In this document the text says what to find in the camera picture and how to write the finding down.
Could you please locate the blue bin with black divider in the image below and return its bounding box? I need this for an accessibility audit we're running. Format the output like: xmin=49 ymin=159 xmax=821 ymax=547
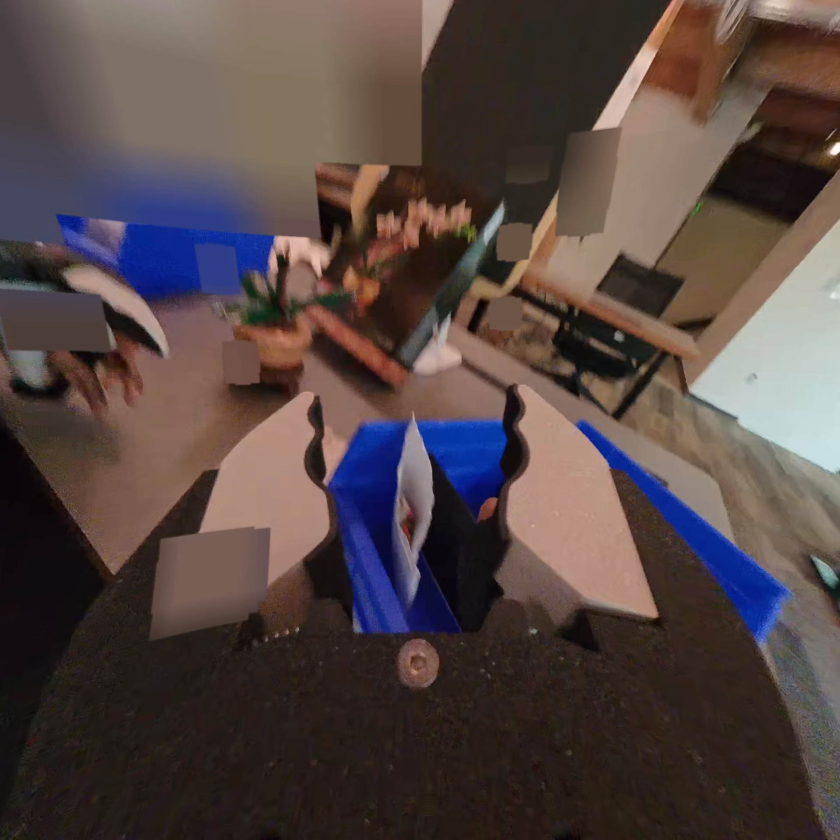
xmin=328 ymin=420 xmax=791 ymax=644

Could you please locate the black office chair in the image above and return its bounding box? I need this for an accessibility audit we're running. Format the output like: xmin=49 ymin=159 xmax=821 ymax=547
xmin=551 ymin=255 xmax=686 ymax=398

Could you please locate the black bin divider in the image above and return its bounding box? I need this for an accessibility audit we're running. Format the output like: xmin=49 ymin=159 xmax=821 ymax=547
xmin=427 ymin=449 xmax=506 ymax=634

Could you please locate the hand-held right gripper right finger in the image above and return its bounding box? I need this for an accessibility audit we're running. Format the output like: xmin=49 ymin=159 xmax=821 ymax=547
xmin=489 ymin=384 xmax=660 ymax=631

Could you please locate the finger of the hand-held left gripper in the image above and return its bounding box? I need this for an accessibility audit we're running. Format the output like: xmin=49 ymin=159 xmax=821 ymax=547
xmin=62 ymin=264 xmax=172 ymax=360

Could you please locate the torn white paper bag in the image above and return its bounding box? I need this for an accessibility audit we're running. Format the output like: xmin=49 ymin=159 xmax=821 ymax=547
xmin=390 ymin=413 xmax=435 ymax=608

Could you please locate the person's left hand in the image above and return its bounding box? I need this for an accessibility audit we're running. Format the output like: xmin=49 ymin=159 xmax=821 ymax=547
xmin=49 ymin=341 xmax=147 ymax=420

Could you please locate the dark orchid toy box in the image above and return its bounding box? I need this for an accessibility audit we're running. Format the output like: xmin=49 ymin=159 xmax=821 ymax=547
xmin=308 ymin=164 xmax=506 ymax=388

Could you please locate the white display stand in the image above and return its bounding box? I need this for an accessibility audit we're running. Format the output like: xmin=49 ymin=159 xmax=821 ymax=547
xmin=415 ymin=320 xmax=462 ymax=376

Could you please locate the blue bin with two dividers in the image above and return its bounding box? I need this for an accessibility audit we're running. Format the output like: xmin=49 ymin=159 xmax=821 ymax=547
xmin=56 ymin=213 xmax=277 ymax=298

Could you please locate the green brick plant model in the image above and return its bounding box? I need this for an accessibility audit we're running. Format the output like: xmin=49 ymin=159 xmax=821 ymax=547
xmin=233 ymin=252 xmax=358 ymax=395

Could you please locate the grey desk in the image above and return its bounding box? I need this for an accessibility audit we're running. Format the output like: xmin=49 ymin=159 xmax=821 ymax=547
xmin=0 ymin=289 xmax=736 ymax=581

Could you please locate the wood-edged office desk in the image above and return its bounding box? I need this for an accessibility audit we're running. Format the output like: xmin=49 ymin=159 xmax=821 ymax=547
xmin=518 ymin=262 xmax=702 ymax=421

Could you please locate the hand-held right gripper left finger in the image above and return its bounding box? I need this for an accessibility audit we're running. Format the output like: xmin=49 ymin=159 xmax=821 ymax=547
xmin=199 ymin=391 xmax=357 ymax=614

